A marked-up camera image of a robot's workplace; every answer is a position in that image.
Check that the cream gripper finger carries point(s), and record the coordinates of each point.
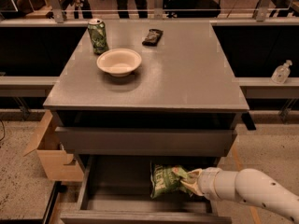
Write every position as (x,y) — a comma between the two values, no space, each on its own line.
(194,173)
(193,187)

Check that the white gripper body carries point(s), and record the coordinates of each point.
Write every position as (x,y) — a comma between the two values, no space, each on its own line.
(207,181)

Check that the green chip bag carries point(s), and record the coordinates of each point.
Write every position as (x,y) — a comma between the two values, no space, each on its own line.
(167,179)

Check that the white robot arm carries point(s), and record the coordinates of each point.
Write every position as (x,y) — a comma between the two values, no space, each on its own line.
(248,186)

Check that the open bottom grey drawer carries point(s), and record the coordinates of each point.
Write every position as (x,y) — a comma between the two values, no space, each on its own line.
(116,190)

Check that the grey drawer cabinet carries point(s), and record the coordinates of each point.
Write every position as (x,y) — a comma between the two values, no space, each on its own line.
(184,82)

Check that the grey middle drawer front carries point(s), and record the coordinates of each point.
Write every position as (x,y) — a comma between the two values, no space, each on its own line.
(146,142)

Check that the white paper bowl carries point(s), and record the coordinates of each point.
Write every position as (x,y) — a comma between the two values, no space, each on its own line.
(119,62)

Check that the cardboard box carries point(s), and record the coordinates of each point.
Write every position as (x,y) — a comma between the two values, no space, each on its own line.
(56,162)

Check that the dark snack bar wrapper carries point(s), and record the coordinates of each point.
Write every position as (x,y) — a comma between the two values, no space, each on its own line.
(152,37)

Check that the green soda can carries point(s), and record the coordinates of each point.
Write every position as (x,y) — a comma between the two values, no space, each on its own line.
(98,36)

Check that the black office chair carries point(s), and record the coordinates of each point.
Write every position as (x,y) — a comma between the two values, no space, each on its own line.
(192,8)

